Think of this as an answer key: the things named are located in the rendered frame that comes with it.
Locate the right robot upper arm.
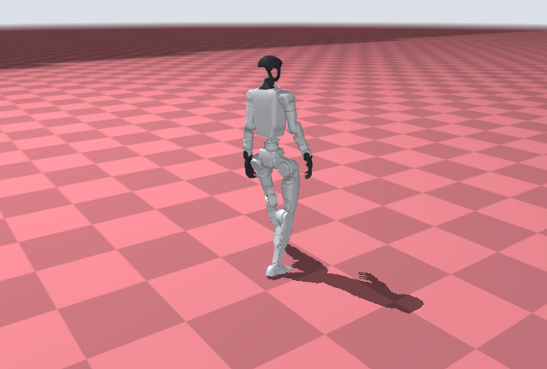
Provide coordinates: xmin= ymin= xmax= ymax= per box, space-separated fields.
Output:
xmin=277 ymin=91 xmax=298 ymax=134

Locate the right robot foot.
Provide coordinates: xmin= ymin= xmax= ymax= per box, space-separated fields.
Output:
xmin=266 ymin=263 xmax=291 ymax=277

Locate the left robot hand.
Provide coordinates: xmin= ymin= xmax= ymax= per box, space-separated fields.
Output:
xmin=244 ymin=151 xmax=256 ymax=179

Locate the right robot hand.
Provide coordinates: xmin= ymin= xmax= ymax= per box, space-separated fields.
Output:
xmin=303 ymin=153 xmax=313 ymax=179

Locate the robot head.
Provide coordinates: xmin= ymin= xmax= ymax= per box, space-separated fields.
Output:
xmin=258 ymin=56 xmax=282 ymax=90

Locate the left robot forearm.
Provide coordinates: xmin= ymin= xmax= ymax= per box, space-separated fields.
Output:
xmin=243 ymin=123 xmax=254 ymax=157

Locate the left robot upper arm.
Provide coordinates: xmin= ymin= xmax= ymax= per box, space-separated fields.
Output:
xmin=245 ymin=89 xmax=256 ymax=131

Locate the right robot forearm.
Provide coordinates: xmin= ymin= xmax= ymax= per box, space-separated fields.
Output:
xmin=293 ymin=122 xmax=311 ymax=158

